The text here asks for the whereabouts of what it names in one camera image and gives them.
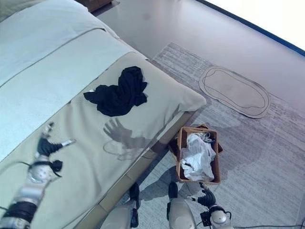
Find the brown wooden furniture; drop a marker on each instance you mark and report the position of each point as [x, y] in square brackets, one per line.
[100, 4]

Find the white crumpled clothes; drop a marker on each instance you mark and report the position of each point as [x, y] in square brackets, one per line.
[197, 157]

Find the dark window frame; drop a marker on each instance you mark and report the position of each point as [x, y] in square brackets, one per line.
[262, 29]

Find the robot left arm silver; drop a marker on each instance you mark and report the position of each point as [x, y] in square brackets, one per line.
[26, 190]

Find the beige bed cover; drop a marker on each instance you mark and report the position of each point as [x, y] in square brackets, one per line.
[119, 143]

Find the grey striped rug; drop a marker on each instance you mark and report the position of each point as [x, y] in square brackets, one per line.
[257, 155]

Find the dark small garment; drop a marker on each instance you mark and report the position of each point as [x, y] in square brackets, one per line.
[209, 138]

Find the robot right arm silver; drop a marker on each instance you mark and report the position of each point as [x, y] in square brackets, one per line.
[218, 215]

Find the robot leg silver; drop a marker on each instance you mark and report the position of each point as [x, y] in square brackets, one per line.
[124, 214]
[178, 212]

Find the robot left leg silver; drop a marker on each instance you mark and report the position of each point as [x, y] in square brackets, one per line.
[124, 214]

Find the brown woven basket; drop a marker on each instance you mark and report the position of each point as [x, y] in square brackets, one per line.
[215, 164]

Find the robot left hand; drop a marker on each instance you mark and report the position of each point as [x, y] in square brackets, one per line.
[45, 146]

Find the pale blue bed sheet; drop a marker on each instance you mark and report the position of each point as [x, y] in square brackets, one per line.
[47, 47]

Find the robot right leg silver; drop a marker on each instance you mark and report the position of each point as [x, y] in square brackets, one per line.
[178, 212]

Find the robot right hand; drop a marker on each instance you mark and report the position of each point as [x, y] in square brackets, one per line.
[206, 197]

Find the black crumpled garment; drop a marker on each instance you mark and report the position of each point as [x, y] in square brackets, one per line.
[121, 95]

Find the beige oval floor mat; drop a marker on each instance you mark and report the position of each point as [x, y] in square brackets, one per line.
[234, 93]

